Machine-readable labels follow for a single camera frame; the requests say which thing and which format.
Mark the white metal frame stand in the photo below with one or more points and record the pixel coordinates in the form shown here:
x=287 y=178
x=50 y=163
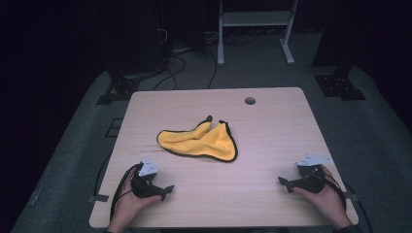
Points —
x=256 y=18

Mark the black stand base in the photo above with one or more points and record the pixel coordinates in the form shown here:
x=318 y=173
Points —
x=338 y=85
x=121 y=87

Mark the grey tape piece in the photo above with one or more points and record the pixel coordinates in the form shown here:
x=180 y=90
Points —
x=351 y=195
x=98 y=197

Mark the yellow cloth with black edge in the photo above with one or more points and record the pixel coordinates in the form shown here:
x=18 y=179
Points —
x=210 y=142

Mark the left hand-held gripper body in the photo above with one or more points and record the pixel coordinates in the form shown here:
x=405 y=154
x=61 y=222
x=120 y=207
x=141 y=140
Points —
x=144 y=186

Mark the person's left hand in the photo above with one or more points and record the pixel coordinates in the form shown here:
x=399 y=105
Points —
x=128 y=207

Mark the black floor tape marking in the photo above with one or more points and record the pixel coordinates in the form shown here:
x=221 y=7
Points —
x=114 y=127

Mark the person's right hand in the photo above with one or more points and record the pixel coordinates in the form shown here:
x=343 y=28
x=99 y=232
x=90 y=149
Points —
x=330 y=202

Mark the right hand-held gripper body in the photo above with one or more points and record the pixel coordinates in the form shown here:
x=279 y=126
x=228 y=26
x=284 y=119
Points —
x=309 y=183

